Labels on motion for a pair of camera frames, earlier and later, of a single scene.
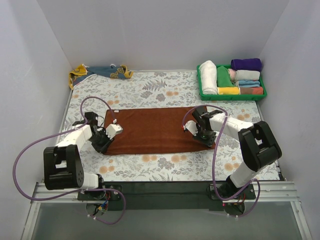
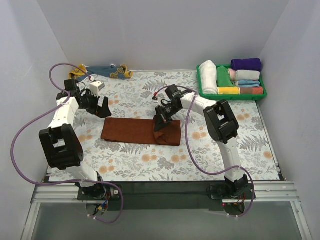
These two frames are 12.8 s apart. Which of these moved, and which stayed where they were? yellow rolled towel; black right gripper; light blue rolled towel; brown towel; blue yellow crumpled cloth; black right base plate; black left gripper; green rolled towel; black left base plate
Moved: black right gripper; black left gripper; brown towel
Stayed: black right base plate; light blue rolled towel; black left base plate; blue yellow crumpled cloth; yellow rolled towel; green rolled towel
